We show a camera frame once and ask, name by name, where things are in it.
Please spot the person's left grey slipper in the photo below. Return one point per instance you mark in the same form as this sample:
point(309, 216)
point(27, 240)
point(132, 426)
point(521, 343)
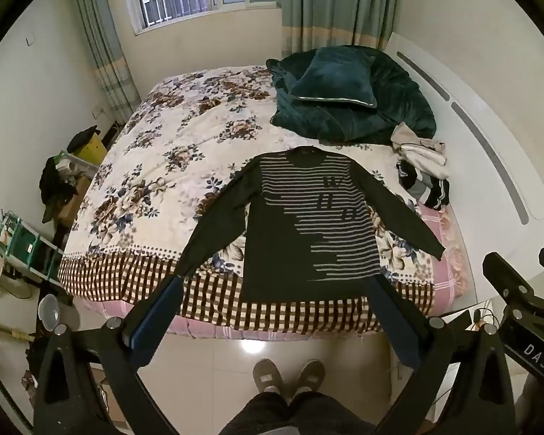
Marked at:
point(267, 374)

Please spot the dark green pillow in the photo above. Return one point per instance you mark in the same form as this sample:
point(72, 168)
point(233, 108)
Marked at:
point(335, 77)

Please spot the black hanging garment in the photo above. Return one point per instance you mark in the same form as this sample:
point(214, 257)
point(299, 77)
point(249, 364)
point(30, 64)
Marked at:
point(56, 185)

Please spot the floral checkered bed blanket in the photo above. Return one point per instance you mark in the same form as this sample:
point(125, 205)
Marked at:
point(172, 154)

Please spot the person's grey slipper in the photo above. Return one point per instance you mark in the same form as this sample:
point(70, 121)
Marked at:
point(310, 374)
point(267, 374)

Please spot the white headboard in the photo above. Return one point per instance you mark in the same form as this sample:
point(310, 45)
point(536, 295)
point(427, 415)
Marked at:
point(480, 77)

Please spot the beige folded clothes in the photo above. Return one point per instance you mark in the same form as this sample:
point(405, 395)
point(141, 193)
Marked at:
point(419, 149)

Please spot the dark green quilt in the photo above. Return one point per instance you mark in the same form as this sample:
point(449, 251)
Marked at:
point(403, 99)

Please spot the person's left leg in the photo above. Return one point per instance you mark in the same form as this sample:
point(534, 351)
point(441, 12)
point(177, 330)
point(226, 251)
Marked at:
point(258, 417)

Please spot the green beige curtain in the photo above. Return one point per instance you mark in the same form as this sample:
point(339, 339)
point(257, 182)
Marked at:
point(335, 4)
point(104, 45)

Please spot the person's right grey slipper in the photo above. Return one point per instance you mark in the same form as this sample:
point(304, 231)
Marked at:
point(310, 374)

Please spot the dark striped sweater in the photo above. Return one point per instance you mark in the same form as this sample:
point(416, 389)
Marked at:
point(276, 244)

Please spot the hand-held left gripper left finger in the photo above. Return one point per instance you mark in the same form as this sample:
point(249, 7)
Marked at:
point(158, 321)

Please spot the black white striped clothing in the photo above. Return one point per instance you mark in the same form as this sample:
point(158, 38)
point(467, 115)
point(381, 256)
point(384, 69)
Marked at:
point(428, 190)

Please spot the person's right leg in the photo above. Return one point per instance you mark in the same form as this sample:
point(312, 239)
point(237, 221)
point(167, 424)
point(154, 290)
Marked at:
point(326, 417)

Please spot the golden stick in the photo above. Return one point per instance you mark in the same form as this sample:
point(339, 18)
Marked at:
point(4, 330)

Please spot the person's leg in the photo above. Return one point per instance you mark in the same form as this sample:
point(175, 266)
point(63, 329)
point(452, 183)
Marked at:
point(326, 417)
point(258, 417)

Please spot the clear plastic bowl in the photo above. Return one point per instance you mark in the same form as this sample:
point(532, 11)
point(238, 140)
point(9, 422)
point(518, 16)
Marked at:
point(49, 311)

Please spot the yellow box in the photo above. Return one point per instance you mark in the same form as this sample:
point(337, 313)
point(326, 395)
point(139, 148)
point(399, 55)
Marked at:
point(93, 152)

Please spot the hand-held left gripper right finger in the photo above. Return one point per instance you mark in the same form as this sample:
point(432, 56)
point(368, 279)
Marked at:
point(396, 326)

